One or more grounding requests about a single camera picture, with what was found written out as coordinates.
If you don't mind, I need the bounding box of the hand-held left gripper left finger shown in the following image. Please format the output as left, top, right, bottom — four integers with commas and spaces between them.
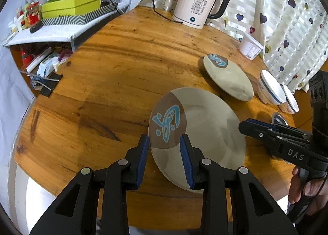
29, 134, 150, 235

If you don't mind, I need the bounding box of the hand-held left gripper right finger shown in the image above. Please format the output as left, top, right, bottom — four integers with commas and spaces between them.
179, 134, 299, 235

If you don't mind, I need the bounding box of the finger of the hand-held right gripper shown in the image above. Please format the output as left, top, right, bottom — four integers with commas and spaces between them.
246, 119, 312, 139
238, 122, 312, 153

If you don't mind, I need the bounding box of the white bowl with blue rim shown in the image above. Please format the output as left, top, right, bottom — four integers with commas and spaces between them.
257, 69, 287, 105
279, 85, 300, 114

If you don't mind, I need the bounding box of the grey plate with blue pattern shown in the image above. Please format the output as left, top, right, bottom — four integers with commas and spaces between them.
203, 53, 254, 102
149, 87, 247, 194

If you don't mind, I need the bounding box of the person's right hand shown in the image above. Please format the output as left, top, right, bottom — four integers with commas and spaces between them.
288, 166, 325, 215

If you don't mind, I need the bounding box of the small round grey dish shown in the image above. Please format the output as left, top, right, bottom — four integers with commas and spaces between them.
272, 112, 289, 126

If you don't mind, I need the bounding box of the white yogurt tub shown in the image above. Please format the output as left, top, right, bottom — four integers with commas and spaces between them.
238, 33, 264, 60

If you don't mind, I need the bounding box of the black binder clip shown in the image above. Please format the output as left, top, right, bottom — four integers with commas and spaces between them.
38, 72, 63, 97

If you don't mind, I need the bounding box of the heart print curtain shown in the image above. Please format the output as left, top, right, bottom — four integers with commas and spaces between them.
146, 0, 328, 94

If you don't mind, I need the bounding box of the white tissue pack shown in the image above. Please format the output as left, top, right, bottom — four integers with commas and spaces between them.
37, 55, 60, 76

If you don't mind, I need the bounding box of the white electric kettle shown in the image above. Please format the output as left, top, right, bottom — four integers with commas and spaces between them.
172, 0, 231, 30

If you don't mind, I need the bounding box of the striped patterned box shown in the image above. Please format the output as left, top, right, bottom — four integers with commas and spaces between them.
41, 1, 118, 26

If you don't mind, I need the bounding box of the red bottle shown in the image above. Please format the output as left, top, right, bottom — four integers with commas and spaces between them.
20, 50, 32, 66

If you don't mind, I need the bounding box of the white shelf board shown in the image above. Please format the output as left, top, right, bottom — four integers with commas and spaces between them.
1, 1, 130, 53

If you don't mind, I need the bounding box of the yellow-green box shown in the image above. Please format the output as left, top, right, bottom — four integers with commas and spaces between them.
41, 0, 103, 19

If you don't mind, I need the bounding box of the red snack packet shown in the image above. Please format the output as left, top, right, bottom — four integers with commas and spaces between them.
27, 1, 43, 29

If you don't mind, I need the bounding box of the black kettle cable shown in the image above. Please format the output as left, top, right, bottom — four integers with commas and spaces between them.
152, 0, 185, 23

